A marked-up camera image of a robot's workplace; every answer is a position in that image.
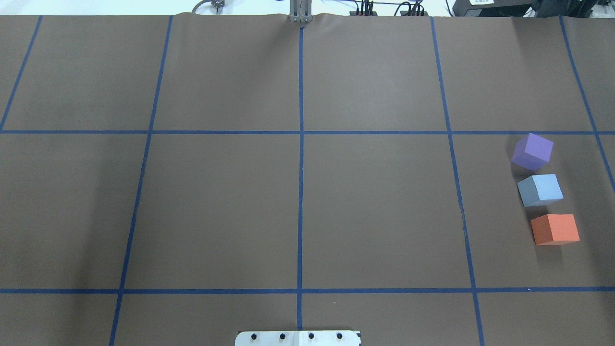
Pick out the light blue foam block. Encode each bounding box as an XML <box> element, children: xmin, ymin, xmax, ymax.
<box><xmin>517</xmin><ymin>173</ymin><xmax>564</xmax><ymax>207</ymax></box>

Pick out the purple foam block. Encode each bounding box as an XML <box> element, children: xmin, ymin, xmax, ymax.
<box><xmin>510</xmin><ymin>132</ymin><xmax>554</xmax><ymax>171</ymax></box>

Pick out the orange foam block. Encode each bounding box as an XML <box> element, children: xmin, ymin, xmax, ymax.
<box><xmin>530</xmin><ymin>214</ymin><xmax>580</xmax><ymax>246</ymax></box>

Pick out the black orange connector box left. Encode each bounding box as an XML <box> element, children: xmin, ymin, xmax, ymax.
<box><xmin>349</xmin><ymin>0</ymin><xmax>377</xmax><ymax>17</ymax></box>

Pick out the black orange connector box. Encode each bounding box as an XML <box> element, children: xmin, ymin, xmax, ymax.
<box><xmin>394</xmin><ymin>0</ymin><xmax>428</xmax><ymax>17</ymax></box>
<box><xmin>349</xmin><ymin>0</ymin><xmax>377</xmax><ymax>17</ymax></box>

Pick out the black orange connector box right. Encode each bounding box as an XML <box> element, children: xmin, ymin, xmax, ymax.
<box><xmin>394</xmin><ymin>0</ymin><xmax>428</xmax><ymax>17</ymax></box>

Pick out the reacher grabber tool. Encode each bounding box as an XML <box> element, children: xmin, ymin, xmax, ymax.
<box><xmin>191</xmin><ymin>0</ymin><xmax>226</xmax><ymax>15</ymax></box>

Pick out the black power adapter box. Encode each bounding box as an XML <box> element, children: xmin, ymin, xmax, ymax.
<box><xmin>452</xmin><ymin>0</ymin><xmax>534</xmax><ymax>17</ymax></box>

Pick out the aluminium frame post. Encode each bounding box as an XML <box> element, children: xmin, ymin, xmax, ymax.
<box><xmin>289</xmin><ymin>0</ymin><xmax>313</xmax><ymax>24</ymax></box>

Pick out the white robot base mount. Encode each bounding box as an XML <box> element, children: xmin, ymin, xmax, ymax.
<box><xmin>234</xmin><ymin>330</ymin><xmax>362</xmax><ymax>346</ymax></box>

